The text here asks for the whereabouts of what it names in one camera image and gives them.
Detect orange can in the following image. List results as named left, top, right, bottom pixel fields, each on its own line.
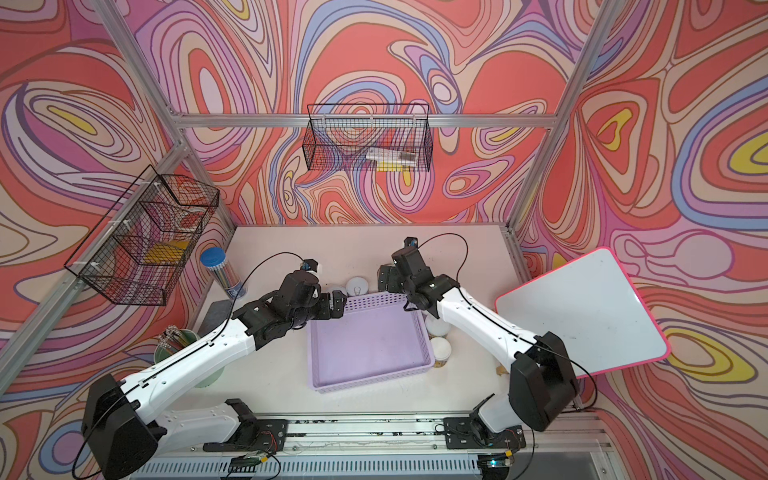
left=430, top=337, right=452, bottom=368
left=424, top=315, right=452, bottom=338

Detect lilac plastic basket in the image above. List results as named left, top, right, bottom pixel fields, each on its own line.
left=308, top=292, right=435, bottom=393

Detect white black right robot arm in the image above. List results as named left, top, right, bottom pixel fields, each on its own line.
left=392, top=245, right=578, bottom=447

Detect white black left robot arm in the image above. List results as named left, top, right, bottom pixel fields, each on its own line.
left=81, top=270, right=348, bottom=479

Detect markers in back basket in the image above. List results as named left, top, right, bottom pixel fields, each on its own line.
left=365, top=147, right=418, bottom=172

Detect yellow item in left basket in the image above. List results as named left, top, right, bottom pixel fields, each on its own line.
left=142, top=240, right=189, bottom=266

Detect grey whiteboard eraser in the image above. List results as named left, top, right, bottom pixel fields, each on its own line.
left=197, top=300, right=232, bottom=338

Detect blue lid pencil tube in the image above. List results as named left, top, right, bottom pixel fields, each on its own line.
left=199, top=247, right=247, bottom=300

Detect green cup with pencils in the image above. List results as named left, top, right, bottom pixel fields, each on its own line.
left=153, top=325, right=226, bottom=389

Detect pink framed whiteboard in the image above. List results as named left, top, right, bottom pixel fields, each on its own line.
left=495, top=248, right=671, bottom=377

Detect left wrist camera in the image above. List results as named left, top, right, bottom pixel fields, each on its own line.
left=300, top=259, right=321, bottom=277

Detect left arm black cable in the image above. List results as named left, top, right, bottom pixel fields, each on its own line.
left=71, top=250, right=307, bottom=480

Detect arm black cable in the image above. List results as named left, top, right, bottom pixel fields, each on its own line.
left=416, top=232, right=599, bottom=412
left=71, top=250, right=307, bottom=480

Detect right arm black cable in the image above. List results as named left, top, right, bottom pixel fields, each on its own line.
left=416, top=232, right=599, bottom=412

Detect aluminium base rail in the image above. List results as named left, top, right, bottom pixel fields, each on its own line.
left=132, top=413, right=628, bottom=479

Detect black wire basket back wall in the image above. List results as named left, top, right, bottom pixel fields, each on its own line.
left=302, top=101, right=434, bottom=172

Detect black wire basket wall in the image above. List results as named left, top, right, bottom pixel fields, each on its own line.
left=64, top=166, right=220, bottom=306
left=302, top=101, right=434, bottom=172

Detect black wire basket left wall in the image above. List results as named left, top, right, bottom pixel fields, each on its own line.
left=64, top=166, right=220, bottom=306

